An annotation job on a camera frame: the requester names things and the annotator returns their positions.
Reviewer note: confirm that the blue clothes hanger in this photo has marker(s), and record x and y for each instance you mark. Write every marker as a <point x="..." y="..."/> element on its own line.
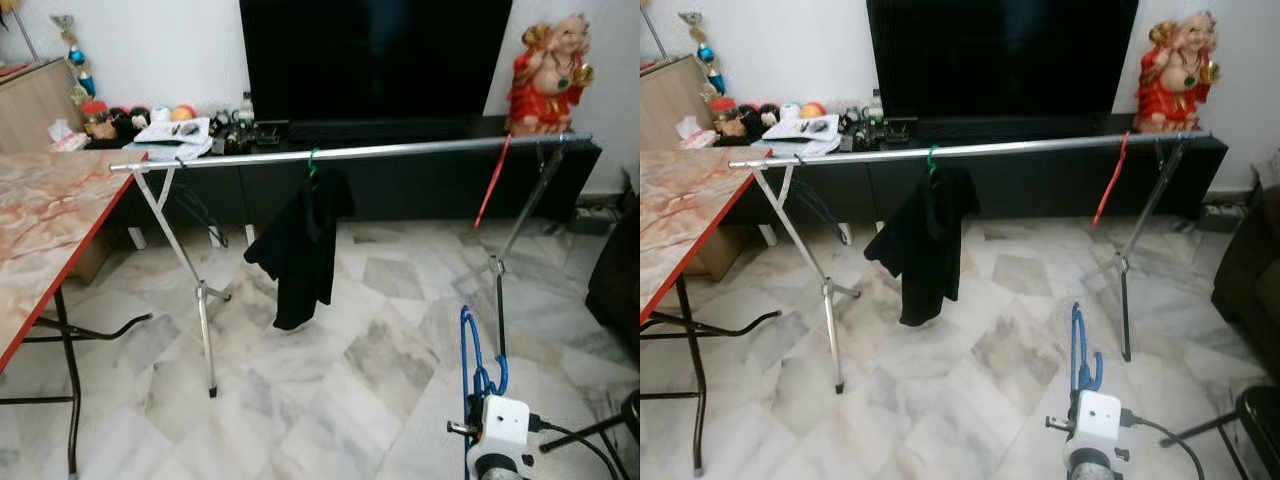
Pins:
<point x="1075" y="330"/>
<point x="465" y="340"/>

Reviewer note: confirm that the red clothes hanger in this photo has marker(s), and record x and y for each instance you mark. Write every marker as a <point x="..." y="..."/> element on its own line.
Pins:
<point x="1110" y="190"/>
<point x="490" y="195"/>

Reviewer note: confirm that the green clothes hanger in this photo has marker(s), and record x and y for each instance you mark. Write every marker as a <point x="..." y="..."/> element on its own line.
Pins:
<point x="313" y="165"/>
<point x="934" y="163"/>

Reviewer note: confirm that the dark brown sofa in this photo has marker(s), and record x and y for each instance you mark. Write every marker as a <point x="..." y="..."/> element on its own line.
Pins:
<point x="615" y="280"/>
<point x="1250" y="280"/>

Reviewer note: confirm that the black printed t-shirt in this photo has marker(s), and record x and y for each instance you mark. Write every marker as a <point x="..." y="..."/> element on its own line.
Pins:
<point x="925" y="248"/>
<point x="300" y="250"/>

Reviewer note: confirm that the black television console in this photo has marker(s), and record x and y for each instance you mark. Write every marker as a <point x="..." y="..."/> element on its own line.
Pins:
<point x="1040" y="188"/>
<point x="420" y="190"/>

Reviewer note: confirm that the silver metal clothes rack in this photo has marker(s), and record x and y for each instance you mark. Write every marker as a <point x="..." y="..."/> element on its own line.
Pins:
<point x="400" y="149"/>
<point x="1020" y="146"/>

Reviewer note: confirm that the black soundbar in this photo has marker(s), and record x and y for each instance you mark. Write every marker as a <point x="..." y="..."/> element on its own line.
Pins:
<point x="1000" y="126"/>
<point x="375" y="129"/>

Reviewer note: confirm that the marble pattern folding table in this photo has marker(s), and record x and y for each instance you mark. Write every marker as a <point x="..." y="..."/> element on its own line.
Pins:
<point x="675" y="205"/>
<point x="40" y="210"/>

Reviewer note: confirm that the brown cardboard box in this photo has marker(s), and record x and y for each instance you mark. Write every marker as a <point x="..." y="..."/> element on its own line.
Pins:
<point x="92" y="262"/>
<point x="738" y="258"/>

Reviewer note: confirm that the red laughing Buddha statue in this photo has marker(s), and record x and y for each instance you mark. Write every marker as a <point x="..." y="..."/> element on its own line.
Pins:
<point x="545" y="90"/>
<point x="1175" y="88"/>

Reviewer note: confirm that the clear plastic bottle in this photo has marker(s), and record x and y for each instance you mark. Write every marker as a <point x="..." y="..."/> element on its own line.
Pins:
<point x="248" y="108"/>
<point x="876" y="105"/>

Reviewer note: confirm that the black flat screen television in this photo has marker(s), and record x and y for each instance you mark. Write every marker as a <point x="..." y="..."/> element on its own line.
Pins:
<point x="375" y="60"/>
<point x="1000" y="58"/>

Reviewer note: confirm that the pink tissue pack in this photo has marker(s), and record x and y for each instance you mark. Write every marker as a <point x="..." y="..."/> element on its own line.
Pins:
<point x="68" y="138"/>
<point x="698" y="134"/>

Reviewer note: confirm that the light wooden cabinet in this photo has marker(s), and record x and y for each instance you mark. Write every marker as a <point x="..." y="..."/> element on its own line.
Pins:
<point x="35" y="110"/>
<point x="670" y="105"/>

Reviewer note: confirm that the white paper stack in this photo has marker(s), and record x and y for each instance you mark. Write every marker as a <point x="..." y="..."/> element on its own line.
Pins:
<point x="175" y="135"/>
<point x="805" y="132"/>

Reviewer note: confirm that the red lidded jar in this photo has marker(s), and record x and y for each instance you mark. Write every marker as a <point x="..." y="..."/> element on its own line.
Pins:
<point x="97" y="122"/>
<point x="727" y="119"/>

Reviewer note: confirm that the black plush toy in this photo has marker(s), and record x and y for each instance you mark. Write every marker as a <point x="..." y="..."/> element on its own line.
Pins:
<point x="130" y="124"/>
<point x="760" y="121"/>

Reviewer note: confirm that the blue and gold trophy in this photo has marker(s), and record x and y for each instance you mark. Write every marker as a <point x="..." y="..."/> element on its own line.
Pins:
<point x="82" y="78"/>
<point x="712" y="75"/>

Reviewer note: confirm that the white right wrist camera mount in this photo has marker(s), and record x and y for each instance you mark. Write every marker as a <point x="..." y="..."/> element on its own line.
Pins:
<point x="505" y="422"/>
<point x="1098" y="416"/>

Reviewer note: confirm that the grey wall power strip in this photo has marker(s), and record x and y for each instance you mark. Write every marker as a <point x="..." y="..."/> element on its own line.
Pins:
<point x="1230" y="206"/>
<point x="598" y="206"/>

